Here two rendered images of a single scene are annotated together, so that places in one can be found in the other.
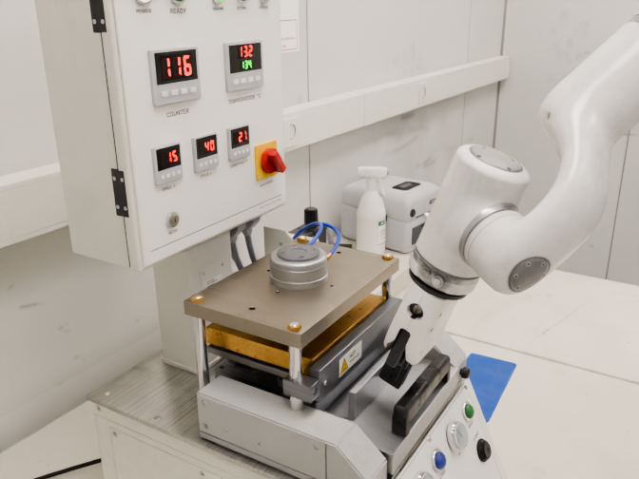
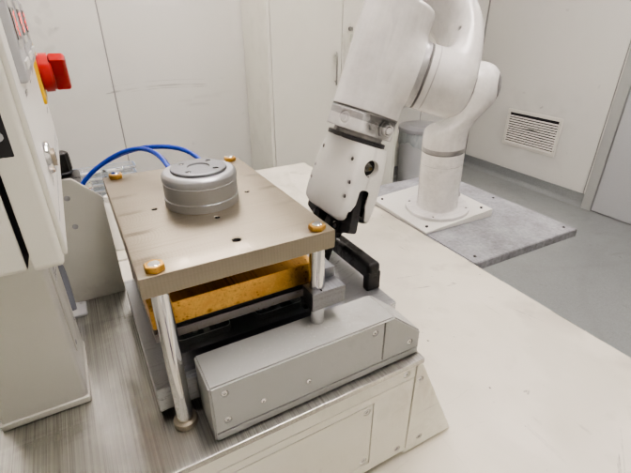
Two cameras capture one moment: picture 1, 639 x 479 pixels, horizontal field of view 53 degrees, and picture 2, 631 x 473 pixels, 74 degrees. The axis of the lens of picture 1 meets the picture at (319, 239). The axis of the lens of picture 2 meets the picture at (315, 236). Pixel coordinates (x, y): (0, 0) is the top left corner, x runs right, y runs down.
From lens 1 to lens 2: 63 cm
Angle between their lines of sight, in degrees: 56
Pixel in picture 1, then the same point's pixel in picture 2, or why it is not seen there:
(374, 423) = (347, 295)
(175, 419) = (155, 458)
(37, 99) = not seen: outside the picture
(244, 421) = (289, 371)
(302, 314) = (290, 217)
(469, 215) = (420, 51)
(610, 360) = not seen: hidden behind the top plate
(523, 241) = (477, 59)
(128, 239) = (20, 206)
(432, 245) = (380, 96)
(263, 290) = (201, 222)
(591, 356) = not seen: hidden behind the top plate
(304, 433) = (361, 329)
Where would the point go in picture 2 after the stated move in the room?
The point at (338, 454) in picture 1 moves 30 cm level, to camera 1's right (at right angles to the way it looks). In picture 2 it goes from (397, 323) to (458, 221)
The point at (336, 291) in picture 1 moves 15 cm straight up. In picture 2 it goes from (262, 192) to (253, 51)
